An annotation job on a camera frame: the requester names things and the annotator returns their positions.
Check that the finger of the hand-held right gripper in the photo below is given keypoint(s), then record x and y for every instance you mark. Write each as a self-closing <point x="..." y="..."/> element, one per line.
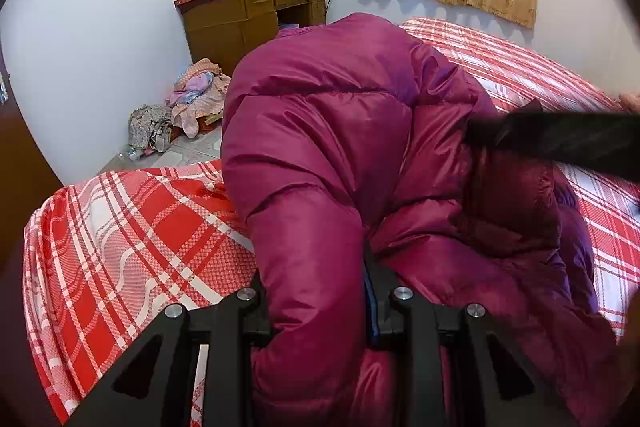
<point x="560" y="137"/>

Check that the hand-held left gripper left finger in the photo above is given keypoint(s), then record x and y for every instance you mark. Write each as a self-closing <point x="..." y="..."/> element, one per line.
<point x="250" y="312"/>

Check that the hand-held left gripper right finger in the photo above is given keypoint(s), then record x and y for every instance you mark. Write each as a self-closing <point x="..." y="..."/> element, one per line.
<point x="372" y="312"/>

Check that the purple down jacket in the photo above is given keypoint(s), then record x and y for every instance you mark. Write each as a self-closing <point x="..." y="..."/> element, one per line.
<point x="325" y="132"/>

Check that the pink clothes pile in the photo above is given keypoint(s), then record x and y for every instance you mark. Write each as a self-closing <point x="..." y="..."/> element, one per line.
<point x="200" y="97"/>

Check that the bed with red plaid sheet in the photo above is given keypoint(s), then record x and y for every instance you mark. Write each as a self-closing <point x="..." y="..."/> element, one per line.
<point x="125" y="232"/>

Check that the grey floral cloth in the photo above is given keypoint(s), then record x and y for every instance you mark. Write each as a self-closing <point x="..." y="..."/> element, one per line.
<point x="150" y="127"/>

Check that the brown wooden door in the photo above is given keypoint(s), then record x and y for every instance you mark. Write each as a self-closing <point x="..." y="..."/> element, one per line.
<point x="22" y="167"/>

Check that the brown wooden desk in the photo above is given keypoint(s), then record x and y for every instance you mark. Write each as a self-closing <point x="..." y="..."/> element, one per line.
<point x="220" y="27"/>

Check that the stack of boxes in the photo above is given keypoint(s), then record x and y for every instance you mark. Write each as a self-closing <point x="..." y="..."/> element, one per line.
<point x="289" y="27"/>

